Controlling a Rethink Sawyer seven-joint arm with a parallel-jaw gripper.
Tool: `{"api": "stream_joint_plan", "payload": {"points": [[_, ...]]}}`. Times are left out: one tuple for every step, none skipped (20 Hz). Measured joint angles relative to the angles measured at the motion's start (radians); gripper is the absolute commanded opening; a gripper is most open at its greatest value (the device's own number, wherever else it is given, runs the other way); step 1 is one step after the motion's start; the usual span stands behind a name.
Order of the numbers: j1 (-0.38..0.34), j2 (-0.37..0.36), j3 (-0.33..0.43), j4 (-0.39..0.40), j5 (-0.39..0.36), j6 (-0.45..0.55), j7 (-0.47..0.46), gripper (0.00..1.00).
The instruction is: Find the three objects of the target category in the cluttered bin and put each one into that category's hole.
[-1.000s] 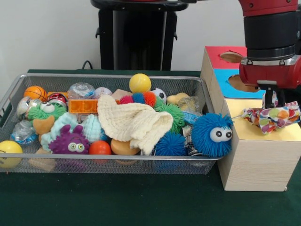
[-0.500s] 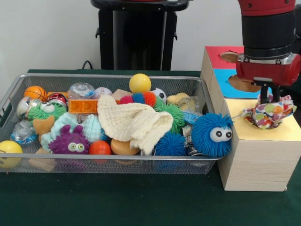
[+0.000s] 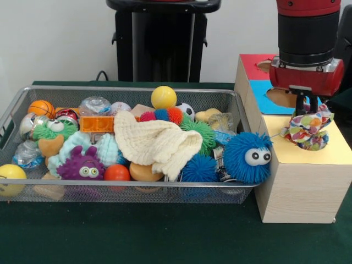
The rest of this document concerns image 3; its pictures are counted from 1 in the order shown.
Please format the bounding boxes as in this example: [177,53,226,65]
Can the black metal stand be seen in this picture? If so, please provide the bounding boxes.
[334,4,352,96]

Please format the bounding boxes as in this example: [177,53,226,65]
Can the yellow ball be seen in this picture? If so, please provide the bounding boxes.
[0,164,28,197]
[151,85,178,109]

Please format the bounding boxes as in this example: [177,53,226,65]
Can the blue spiky ball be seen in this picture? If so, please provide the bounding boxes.
[181,153,221,183]
[222,131,273,184]

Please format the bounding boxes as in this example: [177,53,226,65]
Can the purple spiky monster toy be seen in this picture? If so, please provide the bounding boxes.
[57,145,106,182]

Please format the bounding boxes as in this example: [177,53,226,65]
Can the orange toy basketball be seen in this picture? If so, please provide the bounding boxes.
[27,100,57,119]

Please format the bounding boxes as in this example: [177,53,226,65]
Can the wooden three-hole box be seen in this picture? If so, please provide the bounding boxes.
[234,53,352,224]

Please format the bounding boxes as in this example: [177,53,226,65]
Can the small orange-red ball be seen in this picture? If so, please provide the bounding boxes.
[103,164,131,182]

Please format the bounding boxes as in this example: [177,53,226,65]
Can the small soccer ball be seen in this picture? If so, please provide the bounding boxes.
[175,102,195,120]

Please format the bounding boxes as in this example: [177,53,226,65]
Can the cream knitted cloth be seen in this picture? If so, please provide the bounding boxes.
[113,111,204,182]

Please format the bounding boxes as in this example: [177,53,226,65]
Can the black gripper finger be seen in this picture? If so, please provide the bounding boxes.
[295,92,306,117]
[309,94,320,113]

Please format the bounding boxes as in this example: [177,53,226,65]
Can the small baseball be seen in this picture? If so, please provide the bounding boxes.
[109,101,133,116]

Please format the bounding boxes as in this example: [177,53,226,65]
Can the green spiky toy with eyes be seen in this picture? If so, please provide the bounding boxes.
[180,115,217,157]
[32,118,80,159]

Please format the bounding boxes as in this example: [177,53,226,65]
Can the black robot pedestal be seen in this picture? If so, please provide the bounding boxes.
[106,0,222,83]

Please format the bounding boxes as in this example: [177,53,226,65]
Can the dark green tablecloth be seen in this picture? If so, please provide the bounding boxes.
[0,80,352,264]
[327,89,352,115]

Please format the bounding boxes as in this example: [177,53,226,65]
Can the shallow silver mesh bin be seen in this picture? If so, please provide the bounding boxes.
[0,85,265,204]

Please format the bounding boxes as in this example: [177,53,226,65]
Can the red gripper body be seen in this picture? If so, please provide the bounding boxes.
[268,56,345,97]

